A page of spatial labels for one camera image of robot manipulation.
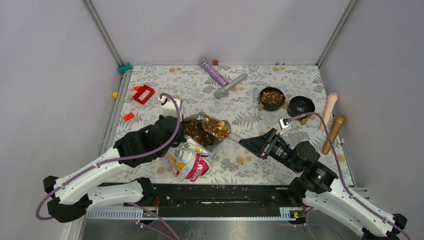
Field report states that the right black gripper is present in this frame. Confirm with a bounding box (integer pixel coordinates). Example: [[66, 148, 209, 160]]
[[238, 127, 302, 173]]

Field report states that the cat food bag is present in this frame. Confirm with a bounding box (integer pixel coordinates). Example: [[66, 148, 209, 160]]
[[167, 112, 225, 182]]

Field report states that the clear plastic scoop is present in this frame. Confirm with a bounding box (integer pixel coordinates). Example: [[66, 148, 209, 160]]
[[201, 116, 242, 145]]

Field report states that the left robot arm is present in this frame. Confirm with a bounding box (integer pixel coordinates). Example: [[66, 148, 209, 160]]
[[42, 116, 185, 223]]

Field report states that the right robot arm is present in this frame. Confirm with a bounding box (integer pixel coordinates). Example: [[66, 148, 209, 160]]
[[237, 128, 408, 240]]

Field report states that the pet food kibble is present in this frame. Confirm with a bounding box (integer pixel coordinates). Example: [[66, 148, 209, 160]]
[[184, 117, 230, 147]]

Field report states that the left black pet bowl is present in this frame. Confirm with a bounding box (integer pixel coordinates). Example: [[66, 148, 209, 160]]
[[257, 86, 288, 112]]

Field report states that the black pet bowl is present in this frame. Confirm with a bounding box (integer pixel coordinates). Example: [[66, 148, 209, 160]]
[[287, 96, 316, 118], [257, 86, 288, 112]]

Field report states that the right black pet bowl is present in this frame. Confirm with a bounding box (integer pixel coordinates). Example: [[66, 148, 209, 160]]
[[287, 96, 316, 118]]

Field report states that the small orange block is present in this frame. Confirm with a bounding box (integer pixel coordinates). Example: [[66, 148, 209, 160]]
[[123, 112, 135, 122]]

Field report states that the red toy block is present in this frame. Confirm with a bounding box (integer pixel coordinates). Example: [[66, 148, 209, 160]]
[[133, 84, 155, 105]]

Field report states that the floral table mat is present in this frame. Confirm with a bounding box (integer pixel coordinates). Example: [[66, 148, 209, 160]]
[[103, 64, 353, 186]]

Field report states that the grey microphone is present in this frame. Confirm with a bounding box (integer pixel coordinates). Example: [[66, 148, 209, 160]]
[[213, 73, 248, 99]]

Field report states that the teal corner clip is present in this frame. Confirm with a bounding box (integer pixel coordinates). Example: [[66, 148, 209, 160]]
[[117, 62, 133, 74]]

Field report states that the purple glitter microphone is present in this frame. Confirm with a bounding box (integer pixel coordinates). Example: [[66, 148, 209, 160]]
[[199, 58, 228, 87]]

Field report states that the gold microphone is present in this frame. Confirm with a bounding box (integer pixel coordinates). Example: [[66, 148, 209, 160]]
[[321, 114, 347, 155]]

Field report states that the pink microphone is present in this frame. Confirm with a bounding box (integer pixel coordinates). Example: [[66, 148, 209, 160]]
[[319, 92, 338, 131]]

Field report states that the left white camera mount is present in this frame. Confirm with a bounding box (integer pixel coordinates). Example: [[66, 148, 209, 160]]
[[158, 96, 183, 118]]

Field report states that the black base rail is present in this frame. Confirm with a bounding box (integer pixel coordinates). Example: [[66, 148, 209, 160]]
[[137, 183, 304, 218]]

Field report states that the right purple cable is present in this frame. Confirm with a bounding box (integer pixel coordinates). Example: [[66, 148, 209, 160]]
[[288, 111, 412, 240]]

